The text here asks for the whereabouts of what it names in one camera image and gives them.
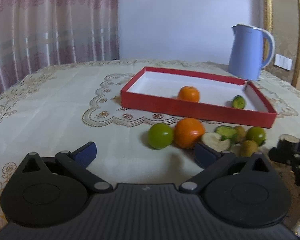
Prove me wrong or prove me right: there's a green round plum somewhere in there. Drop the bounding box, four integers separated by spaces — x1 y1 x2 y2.
148 123 173 150
245 126 267 146

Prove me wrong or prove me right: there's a brown longan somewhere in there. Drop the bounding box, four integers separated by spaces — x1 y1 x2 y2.
234 126 246 144
239 140 258 157

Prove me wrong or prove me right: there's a green cucumber cylinder piece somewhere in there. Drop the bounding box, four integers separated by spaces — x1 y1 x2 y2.
214 126 237 140

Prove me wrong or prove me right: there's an orange mandarin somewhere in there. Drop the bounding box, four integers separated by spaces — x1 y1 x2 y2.
174 118 205 150
178 86 200 102

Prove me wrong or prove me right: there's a dark green cucumber end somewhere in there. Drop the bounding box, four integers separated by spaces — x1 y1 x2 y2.
231 95 246 109

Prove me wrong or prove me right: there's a red shallow box tray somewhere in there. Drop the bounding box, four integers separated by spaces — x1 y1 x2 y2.
121 67 277 128

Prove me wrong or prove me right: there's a blue electric kettle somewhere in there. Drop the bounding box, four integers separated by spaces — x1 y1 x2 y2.
228 24 275 81

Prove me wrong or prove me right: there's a pink floral curtain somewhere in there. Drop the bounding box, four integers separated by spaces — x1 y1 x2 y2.
0 0 119 94

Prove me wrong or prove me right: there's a white wall switch plate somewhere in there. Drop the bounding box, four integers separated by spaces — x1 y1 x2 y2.
274 54 293 71

